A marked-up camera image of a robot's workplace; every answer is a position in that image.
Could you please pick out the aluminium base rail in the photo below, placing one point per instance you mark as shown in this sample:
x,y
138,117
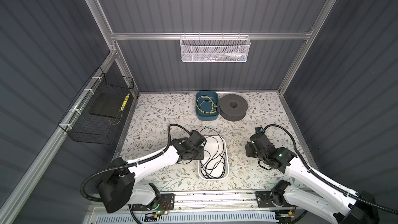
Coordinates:
x,y
204,207

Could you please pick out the black pad in basket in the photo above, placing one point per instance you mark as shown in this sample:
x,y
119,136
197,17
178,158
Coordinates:
x,y
107,105

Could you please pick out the white plastic bin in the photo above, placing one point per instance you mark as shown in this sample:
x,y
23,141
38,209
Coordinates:
x,y
215,165

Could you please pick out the teal plastic bin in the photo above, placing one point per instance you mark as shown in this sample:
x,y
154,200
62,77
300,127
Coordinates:
x,y
207,105

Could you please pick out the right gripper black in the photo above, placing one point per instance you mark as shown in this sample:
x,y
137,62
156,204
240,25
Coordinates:
x,y
247,149

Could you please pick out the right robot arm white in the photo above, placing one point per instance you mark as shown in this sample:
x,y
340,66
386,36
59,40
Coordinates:
x,y
329,200

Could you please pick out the black wire basket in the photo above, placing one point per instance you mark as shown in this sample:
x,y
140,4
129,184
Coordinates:
x,y
83,127

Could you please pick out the white wire mesh basket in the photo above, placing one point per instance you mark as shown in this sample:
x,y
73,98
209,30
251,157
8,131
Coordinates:
x,y
214,48

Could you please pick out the yellow strip in basket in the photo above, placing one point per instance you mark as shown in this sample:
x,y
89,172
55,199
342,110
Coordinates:
x,y
125,101

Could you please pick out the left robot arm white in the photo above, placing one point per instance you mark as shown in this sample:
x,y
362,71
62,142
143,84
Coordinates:
x,y
118,185

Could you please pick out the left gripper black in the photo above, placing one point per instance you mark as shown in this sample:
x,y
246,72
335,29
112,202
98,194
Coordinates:
x,y
201,153

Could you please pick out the grey foam spool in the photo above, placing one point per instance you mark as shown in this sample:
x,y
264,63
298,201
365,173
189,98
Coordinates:
x,y
233,107

